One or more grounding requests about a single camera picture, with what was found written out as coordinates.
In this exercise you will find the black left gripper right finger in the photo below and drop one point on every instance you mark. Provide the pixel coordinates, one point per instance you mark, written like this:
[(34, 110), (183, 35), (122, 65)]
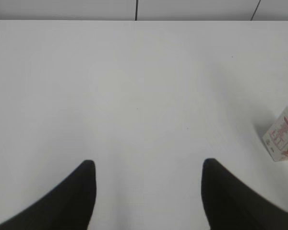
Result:
[(229, 204)]

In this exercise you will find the white strawberry yogurt bottle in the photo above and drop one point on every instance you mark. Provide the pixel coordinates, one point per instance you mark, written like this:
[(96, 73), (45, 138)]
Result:
[(276, 138)]

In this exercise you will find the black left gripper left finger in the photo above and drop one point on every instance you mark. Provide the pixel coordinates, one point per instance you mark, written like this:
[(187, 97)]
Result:
[(68, 206)]

